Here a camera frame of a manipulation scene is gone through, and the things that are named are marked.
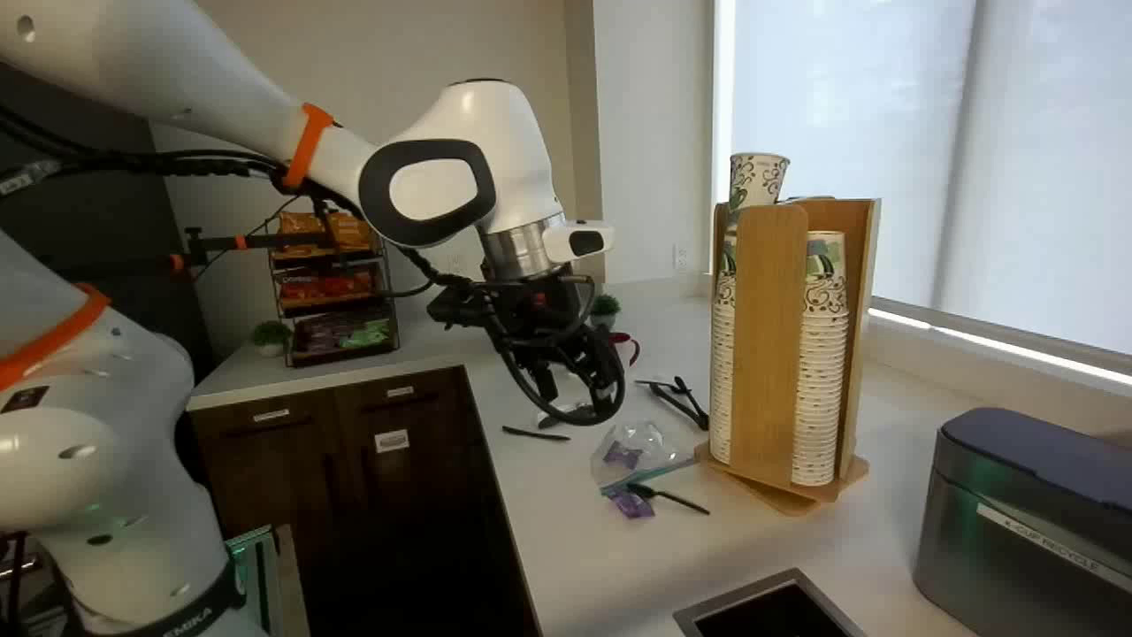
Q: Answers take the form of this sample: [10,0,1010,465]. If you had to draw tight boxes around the black plastic cutlery pair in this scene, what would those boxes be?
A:
[646,374,711,432]

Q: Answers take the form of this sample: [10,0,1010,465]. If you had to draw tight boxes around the wooden cup dispenser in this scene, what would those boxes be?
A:
[707,193,878,505]

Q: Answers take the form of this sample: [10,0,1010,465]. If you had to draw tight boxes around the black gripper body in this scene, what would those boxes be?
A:
[427,275,597,377]

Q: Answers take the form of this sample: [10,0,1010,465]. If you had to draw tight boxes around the grey recycling bin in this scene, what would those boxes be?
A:
[913,406,1132,637]

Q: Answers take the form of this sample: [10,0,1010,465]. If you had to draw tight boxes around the patterned paper cup on top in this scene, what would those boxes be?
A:
[727,153,790,210]

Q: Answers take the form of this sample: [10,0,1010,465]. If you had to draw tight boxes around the small potted plant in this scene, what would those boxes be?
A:
[250,322,290,359]
[589,295,622,329]

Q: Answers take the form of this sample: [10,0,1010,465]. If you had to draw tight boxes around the black plastic knife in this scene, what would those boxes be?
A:
[501,425,568,442]

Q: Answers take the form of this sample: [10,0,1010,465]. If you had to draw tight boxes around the dark wooden cabinet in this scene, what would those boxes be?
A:
[186,368,542,637]

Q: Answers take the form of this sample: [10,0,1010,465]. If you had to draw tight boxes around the black stirrer stick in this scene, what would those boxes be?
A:
[625,480,711,515]

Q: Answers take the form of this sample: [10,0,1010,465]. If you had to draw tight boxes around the snack display rack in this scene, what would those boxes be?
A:
[268,210,397,368]

